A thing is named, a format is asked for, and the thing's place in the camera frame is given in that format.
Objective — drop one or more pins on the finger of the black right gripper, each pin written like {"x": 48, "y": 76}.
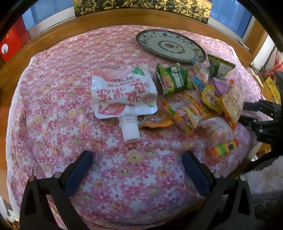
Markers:
{"x": 272, "y": 110}
{"x": 266, "y": 131}

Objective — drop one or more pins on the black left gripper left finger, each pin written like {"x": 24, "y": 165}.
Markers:
{"x": 35, "y": 210}

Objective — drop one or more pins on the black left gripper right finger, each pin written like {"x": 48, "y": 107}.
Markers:
{"x": 228, "y": 203}

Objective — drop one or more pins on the orange cracker packet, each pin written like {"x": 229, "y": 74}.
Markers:
{"x": 232, "y": 102}

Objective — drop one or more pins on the clear candy bag rainbow strip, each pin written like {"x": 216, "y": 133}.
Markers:
{"x": 221, "y": 137}

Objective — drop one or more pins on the purple snack packet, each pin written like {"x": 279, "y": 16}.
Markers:
{"x": 220, "y": 86}

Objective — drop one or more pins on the yellow pickle snack packet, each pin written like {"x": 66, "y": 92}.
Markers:
{"x": 211, "y": 101}

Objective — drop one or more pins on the small green snack bag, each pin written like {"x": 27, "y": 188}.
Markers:
{"x": 219, "y": 67}

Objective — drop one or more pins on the clear gummy candy bag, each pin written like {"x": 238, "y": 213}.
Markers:
{"x": 186, "y": 112}

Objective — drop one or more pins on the large green snack bag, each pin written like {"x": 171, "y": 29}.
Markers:
{"x": 173, "y": 79}

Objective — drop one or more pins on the orange snack packet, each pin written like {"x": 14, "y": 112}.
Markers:
{"x": 158, "y": 120}

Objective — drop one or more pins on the white pink jelly drink pouch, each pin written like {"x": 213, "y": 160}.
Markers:
{"x": 124, "y": 92}

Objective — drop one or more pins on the blue white patterned plate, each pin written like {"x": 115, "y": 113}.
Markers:
{"x": 171, "y": 45}

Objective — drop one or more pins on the white fluffy sleeve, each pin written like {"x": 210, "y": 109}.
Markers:
{"x": 265, "y": 183}

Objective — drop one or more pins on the pink floral bed sheet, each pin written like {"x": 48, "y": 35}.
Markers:
{"x": 135, "y": 185}

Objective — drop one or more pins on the clear blue candy packet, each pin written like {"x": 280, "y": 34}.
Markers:
{"x": 201, "y": 77}

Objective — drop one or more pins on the sunflower painting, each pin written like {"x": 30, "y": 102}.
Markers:
{"x": 196, "y": 9}

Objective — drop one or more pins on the wooden headboard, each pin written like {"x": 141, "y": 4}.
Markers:
{"x": 12, "y": 70}

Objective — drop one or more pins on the red box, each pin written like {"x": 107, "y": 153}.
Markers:
{"x": 14, "y": 40}

